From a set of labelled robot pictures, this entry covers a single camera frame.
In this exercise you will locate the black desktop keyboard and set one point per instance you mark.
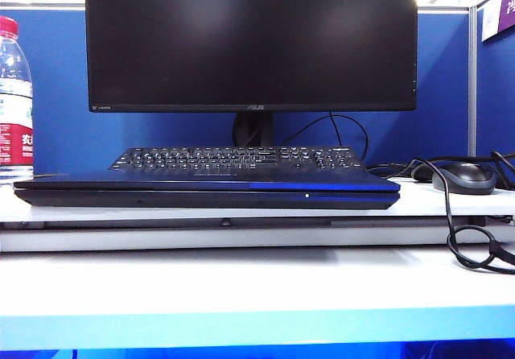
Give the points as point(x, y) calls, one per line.
point(201, 159)

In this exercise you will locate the purple and white poster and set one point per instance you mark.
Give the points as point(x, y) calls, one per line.
point(507, 9)

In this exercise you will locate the silver partition post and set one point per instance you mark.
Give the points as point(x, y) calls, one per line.
point(473, 93)

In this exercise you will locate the black grey computer mouse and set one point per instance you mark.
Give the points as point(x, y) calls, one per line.
point(464, 177)

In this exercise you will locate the black Hasee laptop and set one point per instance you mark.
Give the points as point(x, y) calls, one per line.
point(161, 198)

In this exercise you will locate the black ASUS computer monitor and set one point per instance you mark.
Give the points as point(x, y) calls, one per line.
point(249, 41)

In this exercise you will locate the clear water bottle red cap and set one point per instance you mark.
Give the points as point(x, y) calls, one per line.
point(16, 93)

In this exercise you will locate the blue cubicle partition panel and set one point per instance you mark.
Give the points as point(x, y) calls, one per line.
point(497, 93)
point(442, 73)

